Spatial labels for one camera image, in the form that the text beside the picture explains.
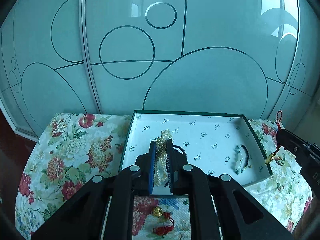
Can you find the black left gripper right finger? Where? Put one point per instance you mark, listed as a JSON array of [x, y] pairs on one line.
[[170, 164]]

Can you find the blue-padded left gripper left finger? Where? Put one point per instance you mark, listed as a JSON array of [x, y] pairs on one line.
[[152, 159]]

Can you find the green shallow gift box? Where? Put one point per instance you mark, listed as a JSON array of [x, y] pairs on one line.
[[214, 142]]

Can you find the red knot gold charm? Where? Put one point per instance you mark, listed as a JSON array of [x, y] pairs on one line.
[[165, 217]]

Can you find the frosted glass wardrobe doors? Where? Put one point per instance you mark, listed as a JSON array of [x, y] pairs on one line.
[[250, 57]]

